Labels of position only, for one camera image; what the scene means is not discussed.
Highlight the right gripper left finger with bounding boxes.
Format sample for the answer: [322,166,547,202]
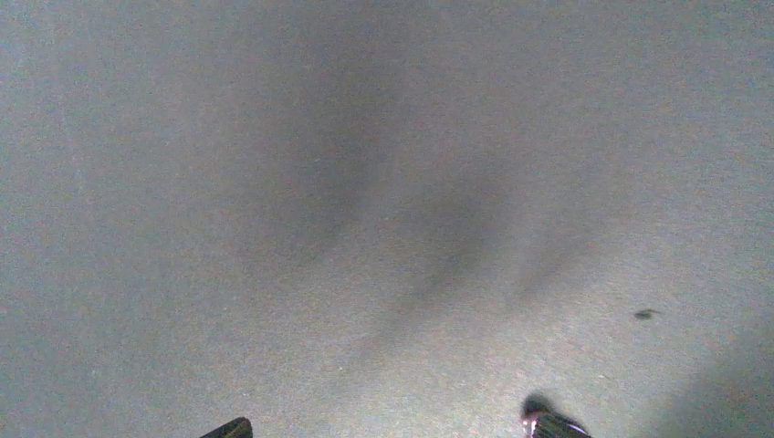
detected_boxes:
[200,417,253,438]

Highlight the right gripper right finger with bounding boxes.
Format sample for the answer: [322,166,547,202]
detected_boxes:
[531,412,591,438]

